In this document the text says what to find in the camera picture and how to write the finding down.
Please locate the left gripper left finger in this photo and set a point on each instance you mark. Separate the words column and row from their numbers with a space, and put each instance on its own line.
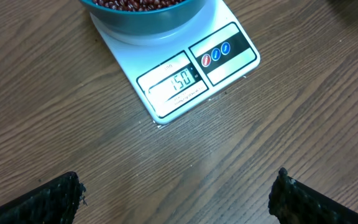
column 54, row 202

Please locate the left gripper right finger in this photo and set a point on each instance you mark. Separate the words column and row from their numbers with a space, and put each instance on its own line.
column 292, row 202

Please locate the white digital kitchen scale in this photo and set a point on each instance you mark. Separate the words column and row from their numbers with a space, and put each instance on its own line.
column 174, row 71

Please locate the red beans in bowl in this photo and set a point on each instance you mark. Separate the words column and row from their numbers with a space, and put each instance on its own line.
column 136, row 5

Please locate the teal metal bowl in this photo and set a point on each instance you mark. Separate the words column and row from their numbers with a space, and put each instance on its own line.
column 148, row 22

